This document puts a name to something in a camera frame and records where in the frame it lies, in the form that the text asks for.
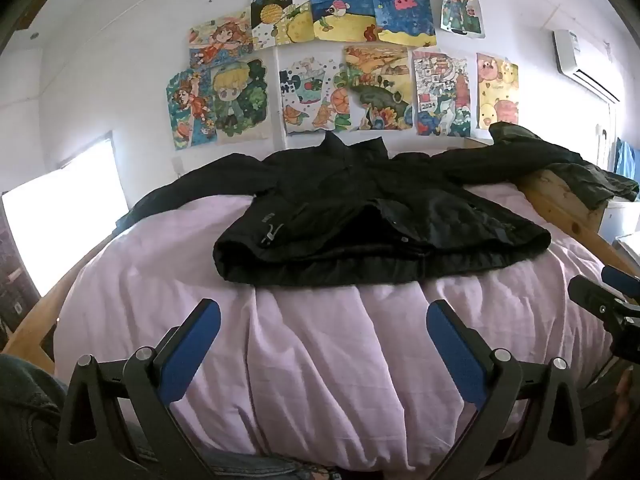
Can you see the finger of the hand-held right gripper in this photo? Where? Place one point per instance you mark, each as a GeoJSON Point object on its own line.
{"type": "Point", "coordinates": [622, 282]}
{"type": "Point", "coordinates": [592, 295]}

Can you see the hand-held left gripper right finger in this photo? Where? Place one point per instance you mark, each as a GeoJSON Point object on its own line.
{"type": "Point", "coordinates": [455, 350]}

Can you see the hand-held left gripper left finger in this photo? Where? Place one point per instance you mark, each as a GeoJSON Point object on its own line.
{"type": "Point", "coordinates": [192, 350]}

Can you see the black jacket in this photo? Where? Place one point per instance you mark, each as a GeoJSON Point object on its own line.
{"type": "Point", "coordinates": [350, 210]}

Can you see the white storage box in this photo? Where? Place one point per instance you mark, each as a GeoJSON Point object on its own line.
{"type": "Point", "coordinates": [620, 220]}

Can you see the dark green garment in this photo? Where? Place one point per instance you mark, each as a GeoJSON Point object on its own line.
{"type": "Point", "coordinates": [600, 180]}

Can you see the blue cloth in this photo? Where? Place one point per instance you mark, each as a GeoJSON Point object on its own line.
{"type": "Point", "coordinates": [627, 157]}

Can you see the pink bed sheet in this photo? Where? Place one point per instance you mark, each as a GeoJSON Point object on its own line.
{"type": "Point", "coordinates": [325, 360]}

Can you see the person's blue jeans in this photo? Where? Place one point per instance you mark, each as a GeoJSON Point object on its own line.
{"type": "Point", "coordinates": [25, 410]}

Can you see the bright window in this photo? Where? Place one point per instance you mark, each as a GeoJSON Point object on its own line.
{"type": "Point", "coordinates": [65, 210]}

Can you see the white air conditioner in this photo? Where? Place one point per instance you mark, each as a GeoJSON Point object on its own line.
{"type": "Point", "coordinates": [582, 60]}

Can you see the wooden bed frame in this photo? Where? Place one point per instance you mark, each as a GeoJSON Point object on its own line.
{"type": "Point", "coordinates": [565, 195]}

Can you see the white wall socket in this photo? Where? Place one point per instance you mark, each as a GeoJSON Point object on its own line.
{"type": "Point", "coordinates": [177, 166]}

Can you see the group of colourful wall drawings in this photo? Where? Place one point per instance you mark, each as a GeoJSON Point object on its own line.
{"type": "Point", "coordinates": [350, 60]}

